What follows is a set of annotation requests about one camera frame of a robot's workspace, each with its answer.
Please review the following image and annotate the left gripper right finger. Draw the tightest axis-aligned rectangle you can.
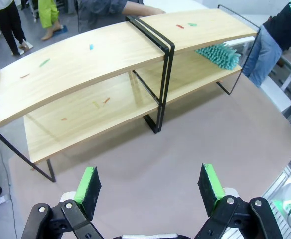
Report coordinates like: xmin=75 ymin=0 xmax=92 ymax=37
xmin=195 ymin=163 xmax=285 ymax=239

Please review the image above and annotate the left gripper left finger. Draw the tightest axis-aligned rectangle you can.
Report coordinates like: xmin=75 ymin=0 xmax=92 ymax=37
xmin=20 ymin=166 xmax=104 ymax=239

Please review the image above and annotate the person's right forearm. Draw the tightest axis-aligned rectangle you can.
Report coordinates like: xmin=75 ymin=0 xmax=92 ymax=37
xmin=122 ymin=1 xmax=148 ymax=16

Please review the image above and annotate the person's right hand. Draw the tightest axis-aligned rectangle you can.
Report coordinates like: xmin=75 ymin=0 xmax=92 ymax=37
xmin=145 ymin=6 xmax=166 ymax=16

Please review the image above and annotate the white side table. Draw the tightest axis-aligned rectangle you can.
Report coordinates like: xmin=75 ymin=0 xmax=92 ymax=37
xmin=259 ymin=74 xmax=291 ymax=113

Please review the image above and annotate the person in blue jeans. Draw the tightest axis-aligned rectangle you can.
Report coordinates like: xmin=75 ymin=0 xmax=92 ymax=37
xmin=242 ymin=4 xmax=291 ymax=88

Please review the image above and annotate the blue floor slipper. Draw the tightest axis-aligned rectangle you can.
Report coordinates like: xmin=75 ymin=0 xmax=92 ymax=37
xmin=53 ymin=24 xmax=69 ymax=34

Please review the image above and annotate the person in grey jacket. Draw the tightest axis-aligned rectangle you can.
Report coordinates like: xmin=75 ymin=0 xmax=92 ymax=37
xmin=77 ymin=0 xmax=145 ymax=33

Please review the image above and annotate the person in black trousers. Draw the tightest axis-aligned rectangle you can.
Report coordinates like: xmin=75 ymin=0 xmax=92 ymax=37
xmin=0 ymin=0 xmax=30 ymax=57

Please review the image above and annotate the person in lime trousers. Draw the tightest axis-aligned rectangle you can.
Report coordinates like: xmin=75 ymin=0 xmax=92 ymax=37
xmin=37 ymin=0 xmax=61 ymax=42

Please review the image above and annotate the aluminium profile rail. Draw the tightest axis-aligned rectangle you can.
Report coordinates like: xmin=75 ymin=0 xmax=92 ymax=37
xmin=261 ymin=165 xmax=291 ymax=200

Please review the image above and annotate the wooden shelf unit black frame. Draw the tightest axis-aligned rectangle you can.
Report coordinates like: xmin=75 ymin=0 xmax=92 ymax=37
xmin=0 ymin=16 xmax=166 ymax=184
xmin=132 ymin=4 xmax=261 ymax=132

